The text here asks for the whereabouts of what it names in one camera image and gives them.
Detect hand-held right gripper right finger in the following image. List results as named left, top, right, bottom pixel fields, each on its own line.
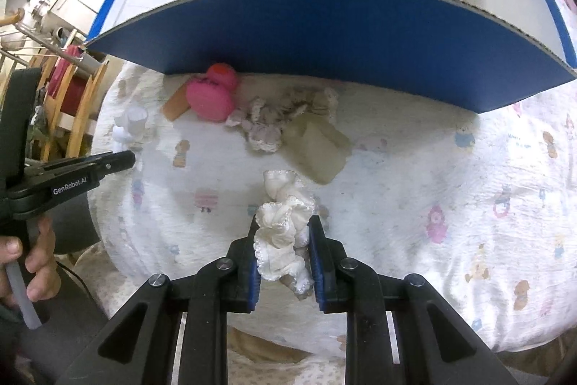
left=307, top=215, right=519, bottom=385

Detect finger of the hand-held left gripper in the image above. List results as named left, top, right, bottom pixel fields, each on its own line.
left=33, top=149, right=137, bottom=183

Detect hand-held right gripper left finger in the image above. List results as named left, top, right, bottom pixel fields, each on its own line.
left=67, top=215, right=263, bottom=385

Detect white lace cloth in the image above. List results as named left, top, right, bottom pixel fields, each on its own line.
left=252, top=169, right=317, bottom=301

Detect blue and white cardboard box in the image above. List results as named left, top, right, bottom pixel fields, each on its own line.
left=84, top=0, right=577, bottom=115

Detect person's left hand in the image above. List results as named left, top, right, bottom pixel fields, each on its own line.
left=0, top=215, right=62, bottom=309

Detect small white plastic cup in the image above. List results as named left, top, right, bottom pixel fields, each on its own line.
left=113, top=106, right=149, bottom=151

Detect wooden chair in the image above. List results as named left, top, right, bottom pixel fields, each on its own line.
left=0, top=9, right=110, bottom=164

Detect red cushion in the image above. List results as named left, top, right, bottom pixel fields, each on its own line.
left=47, top=45, right=107, bottom=117

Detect grey plastic tube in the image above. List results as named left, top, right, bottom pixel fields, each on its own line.
left=5, top=261, right=43, bottom=330

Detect printed cartoon blanket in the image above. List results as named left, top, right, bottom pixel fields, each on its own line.
left=88, top=60, right=577, bottom=385

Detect beige lace doll clothes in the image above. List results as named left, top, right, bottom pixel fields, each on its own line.
left=225, top=86, right=340, bottom=154

